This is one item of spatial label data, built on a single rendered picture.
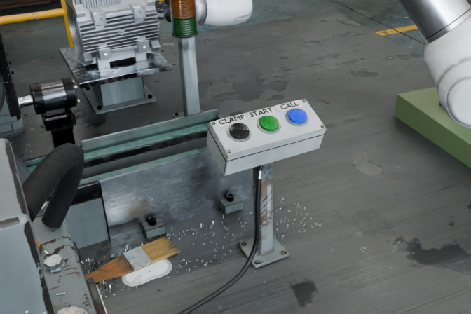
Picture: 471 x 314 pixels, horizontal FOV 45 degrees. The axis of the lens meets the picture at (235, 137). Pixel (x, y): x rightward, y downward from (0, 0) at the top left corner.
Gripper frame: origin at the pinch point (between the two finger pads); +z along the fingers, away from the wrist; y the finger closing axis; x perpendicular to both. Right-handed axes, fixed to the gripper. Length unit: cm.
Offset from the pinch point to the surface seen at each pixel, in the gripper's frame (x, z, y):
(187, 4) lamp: -7.4, -11.9, 25.1
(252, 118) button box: -3, -3, 75
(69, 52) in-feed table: 14.5, 8.1, -10.2
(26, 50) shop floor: 104, -12, -284
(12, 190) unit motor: -22, 35, 117
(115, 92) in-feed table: 21.2, -1.0, 4.9
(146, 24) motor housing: 1.5, -7.7, 9.4
